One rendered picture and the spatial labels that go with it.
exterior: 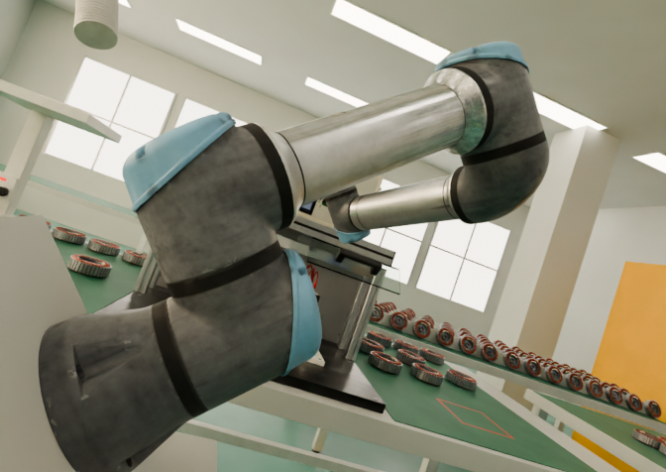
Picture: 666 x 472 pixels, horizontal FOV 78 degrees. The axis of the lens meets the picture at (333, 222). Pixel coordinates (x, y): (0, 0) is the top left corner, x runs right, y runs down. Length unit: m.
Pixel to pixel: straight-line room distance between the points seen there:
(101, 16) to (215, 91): 5.84
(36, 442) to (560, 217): 4.87
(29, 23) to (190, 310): 8.60
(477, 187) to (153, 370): 0.47
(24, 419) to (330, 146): 0.33
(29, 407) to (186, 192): 0.19
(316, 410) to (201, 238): 0.62
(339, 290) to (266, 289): 1.02
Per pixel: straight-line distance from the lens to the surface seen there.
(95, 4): 2.17
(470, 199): 0.65
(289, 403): 0.92
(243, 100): 7.82
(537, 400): 2.36
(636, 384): 4.54
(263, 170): 0.39
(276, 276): 0.40
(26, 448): 0.37
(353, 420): 0.96
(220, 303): 0.39
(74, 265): 1.36
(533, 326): 4.93
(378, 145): 0.47
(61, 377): 0.41
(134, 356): 0.40
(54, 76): 8.51
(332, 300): 1.40
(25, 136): 2.00
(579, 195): 5.17
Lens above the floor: 1.04
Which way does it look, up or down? 4 degrees up
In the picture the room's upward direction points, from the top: 20 degrees clockwise
